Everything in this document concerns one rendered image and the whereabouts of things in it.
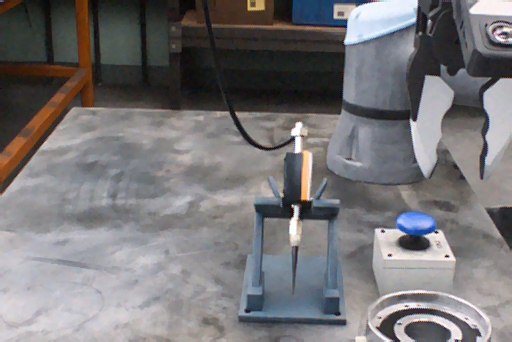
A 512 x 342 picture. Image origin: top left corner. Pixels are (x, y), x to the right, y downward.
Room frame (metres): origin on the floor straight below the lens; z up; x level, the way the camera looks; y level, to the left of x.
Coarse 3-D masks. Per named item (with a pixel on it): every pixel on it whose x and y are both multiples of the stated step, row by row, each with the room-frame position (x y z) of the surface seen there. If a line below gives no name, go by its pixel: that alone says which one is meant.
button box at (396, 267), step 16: (384, 240) 0.75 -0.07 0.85; (400, 240) 0.75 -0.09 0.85; (432, 240) 0.76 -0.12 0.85; (384, 256) 0.72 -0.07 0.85; (400, 256) 0.72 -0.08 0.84; (416, 256) 0.72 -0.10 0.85; (432, 256) 0.72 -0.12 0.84; (448, 256) 0.72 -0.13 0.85; (384, 272) 0.71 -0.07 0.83; (400, 272) 0.71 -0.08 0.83; (416, 272) 0.72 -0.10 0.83; (432, 272) 0.72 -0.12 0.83; (448, 272) 0.72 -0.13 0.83; (384, 288) 0.71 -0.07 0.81; (400, 288) 0.71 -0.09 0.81; (416, 288) 0.72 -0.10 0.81; (432, 288) 0.72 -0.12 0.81; (448, 288) 0.72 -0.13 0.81
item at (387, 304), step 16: (384, 304) 0.64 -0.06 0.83; (400, 304) 0.65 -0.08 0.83; (416, 304) 0.66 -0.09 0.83; (432, 304) 0.66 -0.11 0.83; (448, 304) 0.65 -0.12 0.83; (464, 304) 0.64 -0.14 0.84; (368, 320) 0.60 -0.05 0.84; (400, 320) 0.63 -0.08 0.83; (416, 320) 0.63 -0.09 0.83; (432, 320) 0.63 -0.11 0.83; (464, 320) 0.63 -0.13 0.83; (480, 320) 0.62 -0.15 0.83; (368, 336) 0.60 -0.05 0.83; (384, 336) 0.58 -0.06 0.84; (400, 336) 0.60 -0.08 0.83; (416, 336) 0.63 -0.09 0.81; (432, 336) 0.63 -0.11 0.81; (448, 336) 0.61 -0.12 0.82
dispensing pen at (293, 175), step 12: (300, 132) 0.76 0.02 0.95; (300, 144) 0.76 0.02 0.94; (288, 156) 0.74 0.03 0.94; (300, 156) 0.74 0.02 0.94; (288, 168) 0.73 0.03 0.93; (300, 168) 0.73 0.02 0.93; (288, 180) 0.72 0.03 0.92; (300, 180) 0.72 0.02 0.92; (288, 192) 0.72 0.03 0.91; (300, 192) 0.72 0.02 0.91; (288, 204) 0.73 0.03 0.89; (300, 204) 0.73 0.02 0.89; (300, 216) 0.72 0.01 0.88; (300, 228) 0.71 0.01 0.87; (300, 240) 0.71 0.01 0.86
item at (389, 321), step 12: (396, 312) 0.64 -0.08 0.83; (408, 312) 0.64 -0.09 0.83; (420, 312) 0.64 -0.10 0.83; (432, 312) 0.64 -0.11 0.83; (444, 312) 0.64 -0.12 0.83; (384, 324) 0.62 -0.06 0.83; (456, 324) 0.62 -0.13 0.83; (468, 324) 0.62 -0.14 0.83; (396, 336) 0.60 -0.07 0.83; (468, 336) 0.61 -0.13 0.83; (480, 336) 0.61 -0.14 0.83
